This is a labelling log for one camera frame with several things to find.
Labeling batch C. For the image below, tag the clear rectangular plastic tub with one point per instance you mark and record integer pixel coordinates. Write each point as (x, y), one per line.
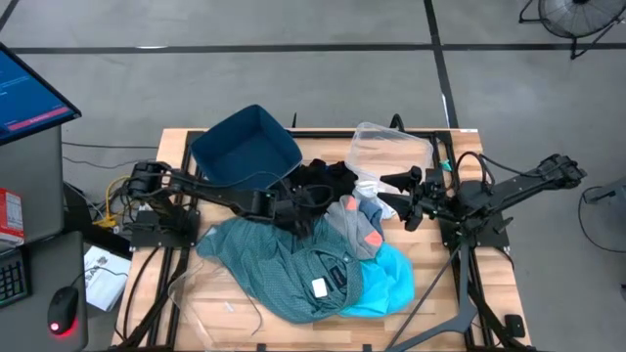
(391, 151)

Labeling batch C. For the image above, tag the small black clamp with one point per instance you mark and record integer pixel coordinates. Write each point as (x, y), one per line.
(514, 325)

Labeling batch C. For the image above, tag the computer monitor blue screen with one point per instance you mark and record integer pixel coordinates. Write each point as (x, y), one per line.
(29, 98)

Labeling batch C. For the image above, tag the black floor fan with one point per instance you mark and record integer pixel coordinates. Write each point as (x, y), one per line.
(577, 17)

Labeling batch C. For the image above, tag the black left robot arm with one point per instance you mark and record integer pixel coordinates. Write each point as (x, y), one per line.
(205, 188)

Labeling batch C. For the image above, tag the green patterned shirt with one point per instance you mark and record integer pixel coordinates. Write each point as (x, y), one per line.
(274, 269)

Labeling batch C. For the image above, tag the navy fabric storage bin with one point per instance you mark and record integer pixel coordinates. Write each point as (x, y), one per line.
(244, 146)

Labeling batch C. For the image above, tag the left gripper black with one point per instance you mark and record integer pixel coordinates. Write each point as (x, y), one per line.
(279, 207)

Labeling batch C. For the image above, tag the small teal tag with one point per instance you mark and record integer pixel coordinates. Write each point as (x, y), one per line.
(446, 165)

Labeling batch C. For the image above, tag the black garment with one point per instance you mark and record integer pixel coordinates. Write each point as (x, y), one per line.
(332, 181)

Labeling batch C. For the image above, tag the grey equipment base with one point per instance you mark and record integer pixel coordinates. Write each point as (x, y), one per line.
(609, 193)

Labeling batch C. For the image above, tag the grey computer tower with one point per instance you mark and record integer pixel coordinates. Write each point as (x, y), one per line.
(29, 181)

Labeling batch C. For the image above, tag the grey sock orange patches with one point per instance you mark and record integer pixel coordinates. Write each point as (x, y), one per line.
(352, 225)

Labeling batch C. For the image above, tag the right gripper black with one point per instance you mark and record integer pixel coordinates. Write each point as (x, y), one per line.
(429, 200)

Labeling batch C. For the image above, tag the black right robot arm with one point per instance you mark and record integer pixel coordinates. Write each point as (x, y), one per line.
(513, 188)

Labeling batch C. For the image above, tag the bright blue t-shirt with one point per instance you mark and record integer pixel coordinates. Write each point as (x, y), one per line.
(386, 283)

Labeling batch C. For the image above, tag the black computer mouse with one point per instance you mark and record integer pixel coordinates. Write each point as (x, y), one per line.
(62, 308)

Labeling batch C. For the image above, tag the red and white box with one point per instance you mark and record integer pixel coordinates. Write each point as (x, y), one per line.
(10, 217)

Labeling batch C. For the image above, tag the black keyboard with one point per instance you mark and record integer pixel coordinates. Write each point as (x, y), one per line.
(12, 281)

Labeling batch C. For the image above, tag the black metal table frame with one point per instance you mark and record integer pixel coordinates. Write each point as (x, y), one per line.
(323, 134)

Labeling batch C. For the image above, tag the grey camera stand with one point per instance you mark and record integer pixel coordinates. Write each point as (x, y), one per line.
(464, 293)

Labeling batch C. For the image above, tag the clear rounded plastic tub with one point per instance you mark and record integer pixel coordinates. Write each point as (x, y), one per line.
(210, 313)

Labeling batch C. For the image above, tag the grey desk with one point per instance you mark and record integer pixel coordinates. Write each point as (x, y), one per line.
(44, 264)

